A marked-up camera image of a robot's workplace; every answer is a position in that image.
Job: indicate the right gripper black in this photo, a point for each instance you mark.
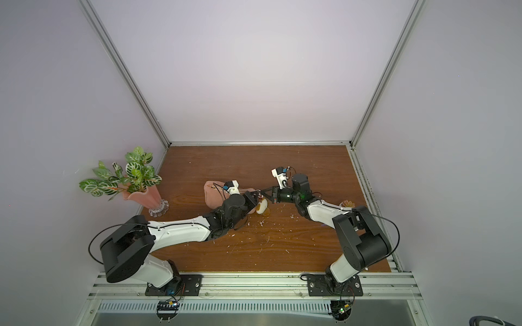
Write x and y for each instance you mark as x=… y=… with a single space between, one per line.
x=275 y=193

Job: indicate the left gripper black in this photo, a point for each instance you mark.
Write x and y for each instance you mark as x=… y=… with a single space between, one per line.
x=251 y=199

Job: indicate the white brown plush decoration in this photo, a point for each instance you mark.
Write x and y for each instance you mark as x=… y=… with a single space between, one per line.
x=263 y=208

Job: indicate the pink corduroy pouch bag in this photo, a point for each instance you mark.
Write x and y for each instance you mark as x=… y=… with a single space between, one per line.
x=214 y=194

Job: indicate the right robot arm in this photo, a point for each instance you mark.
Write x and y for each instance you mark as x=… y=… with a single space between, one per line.
x=362 y=240

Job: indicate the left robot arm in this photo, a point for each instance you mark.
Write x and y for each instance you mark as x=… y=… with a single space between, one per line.
x=127 y=252

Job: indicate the small succulent in white pot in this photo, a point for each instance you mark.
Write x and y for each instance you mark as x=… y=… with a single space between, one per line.
x=348 y=204

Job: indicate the pink glass vase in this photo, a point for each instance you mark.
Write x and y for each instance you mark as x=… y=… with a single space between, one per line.
x=149 y=199

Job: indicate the green leafy artificial plant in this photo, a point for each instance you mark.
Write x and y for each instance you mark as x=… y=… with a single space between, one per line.
x=137 y=176

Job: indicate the left circuit board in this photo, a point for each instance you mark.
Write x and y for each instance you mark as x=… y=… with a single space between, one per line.
x=166 y=310

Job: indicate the circuit board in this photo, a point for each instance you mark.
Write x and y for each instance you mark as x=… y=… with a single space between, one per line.
x=340 y=310
x=166 y=310

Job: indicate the right circuit board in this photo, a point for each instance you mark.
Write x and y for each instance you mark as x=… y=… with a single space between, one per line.
x=340 y=310

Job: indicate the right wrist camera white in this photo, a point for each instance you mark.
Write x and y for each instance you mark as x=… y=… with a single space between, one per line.
x=280 y=173

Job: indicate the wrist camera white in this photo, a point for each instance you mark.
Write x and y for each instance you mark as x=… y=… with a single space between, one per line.
x=231 y=187
x=280 y=173

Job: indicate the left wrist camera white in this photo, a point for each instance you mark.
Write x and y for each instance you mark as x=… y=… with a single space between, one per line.
x=231 y=187

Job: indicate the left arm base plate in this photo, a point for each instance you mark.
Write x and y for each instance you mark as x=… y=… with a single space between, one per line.
x=182 y=285

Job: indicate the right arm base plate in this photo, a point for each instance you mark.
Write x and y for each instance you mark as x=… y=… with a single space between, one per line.
x=321 y=285

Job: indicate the aluminium front rail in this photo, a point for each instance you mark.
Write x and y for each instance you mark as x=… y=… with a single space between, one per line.
x=268 y=285

